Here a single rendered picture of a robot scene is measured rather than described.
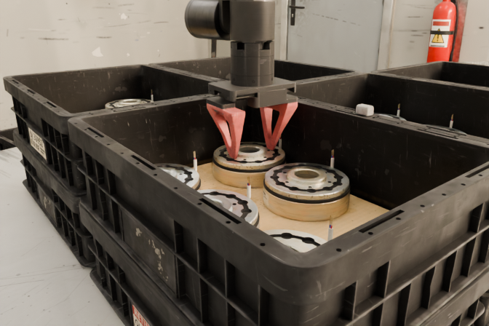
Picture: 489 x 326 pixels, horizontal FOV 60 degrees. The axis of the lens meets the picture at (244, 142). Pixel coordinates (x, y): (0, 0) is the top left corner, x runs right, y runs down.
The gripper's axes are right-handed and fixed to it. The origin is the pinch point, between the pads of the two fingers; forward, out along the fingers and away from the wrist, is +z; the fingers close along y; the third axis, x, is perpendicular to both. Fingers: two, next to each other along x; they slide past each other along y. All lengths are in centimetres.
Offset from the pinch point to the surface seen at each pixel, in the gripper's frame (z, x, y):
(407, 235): -5.0, 31.5, 9.2
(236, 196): 0.7, 10.6, 9.3
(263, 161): 1.0, 3.0, 0.2
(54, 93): -1.5, -46.6, 17.3
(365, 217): 4.0, 17.7, -3.5
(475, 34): 5, -123, -277
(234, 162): 0.8, 1.7, 4.0
